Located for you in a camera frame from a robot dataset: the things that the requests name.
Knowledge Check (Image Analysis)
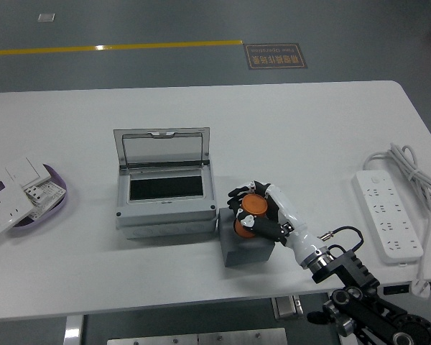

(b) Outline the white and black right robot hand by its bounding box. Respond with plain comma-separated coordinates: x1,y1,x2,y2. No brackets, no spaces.
226,180,328,269

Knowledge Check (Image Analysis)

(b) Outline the orange cylinder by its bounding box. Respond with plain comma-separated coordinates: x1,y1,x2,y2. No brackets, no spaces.
233,193,269,239

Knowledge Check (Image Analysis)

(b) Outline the grey electrical box clear lid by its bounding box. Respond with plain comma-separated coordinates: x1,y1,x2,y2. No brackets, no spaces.
113,126,218,241

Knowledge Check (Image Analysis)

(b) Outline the grey cube with round hole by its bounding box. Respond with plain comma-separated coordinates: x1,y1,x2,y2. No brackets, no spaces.
218,206,276,269

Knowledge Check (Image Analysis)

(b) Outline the black table control panel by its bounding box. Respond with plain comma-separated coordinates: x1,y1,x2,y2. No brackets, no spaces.
383,282,431,298

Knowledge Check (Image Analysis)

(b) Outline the white power plug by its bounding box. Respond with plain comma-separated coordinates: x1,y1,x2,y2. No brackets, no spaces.
410,278,431,299

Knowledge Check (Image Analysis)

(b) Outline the brown floor sign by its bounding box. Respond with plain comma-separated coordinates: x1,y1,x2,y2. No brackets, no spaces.
243,42,309,71

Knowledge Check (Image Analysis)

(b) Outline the white perforated panel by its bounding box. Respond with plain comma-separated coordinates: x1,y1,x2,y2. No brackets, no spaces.
21,179,66,220

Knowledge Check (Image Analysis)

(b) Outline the purple tray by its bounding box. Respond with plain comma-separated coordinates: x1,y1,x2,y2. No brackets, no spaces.
0,163,70,237

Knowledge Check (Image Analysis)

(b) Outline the small white socket module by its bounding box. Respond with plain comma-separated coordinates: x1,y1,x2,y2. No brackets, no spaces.
23,183,46,206

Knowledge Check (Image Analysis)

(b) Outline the large white socket panel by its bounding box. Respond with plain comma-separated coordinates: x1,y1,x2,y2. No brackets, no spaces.
0,179,40,236

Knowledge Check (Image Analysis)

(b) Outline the grey metal bracket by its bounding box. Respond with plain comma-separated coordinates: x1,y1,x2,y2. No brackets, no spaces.
271,294,305,321

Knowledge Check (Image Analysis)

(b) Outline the white power cord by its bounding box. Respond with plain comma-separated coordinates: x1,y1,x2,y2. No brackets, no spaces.
362,142,431,288

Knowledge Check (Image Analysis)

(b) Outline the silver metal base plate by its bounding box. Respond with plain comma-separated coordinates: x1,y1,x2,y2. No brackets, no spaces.
106,327,288,345

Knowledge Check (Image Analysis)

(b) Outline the white switch plate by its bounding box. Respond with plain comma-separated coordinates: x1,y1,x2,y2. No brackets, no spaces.
4,156,53,188

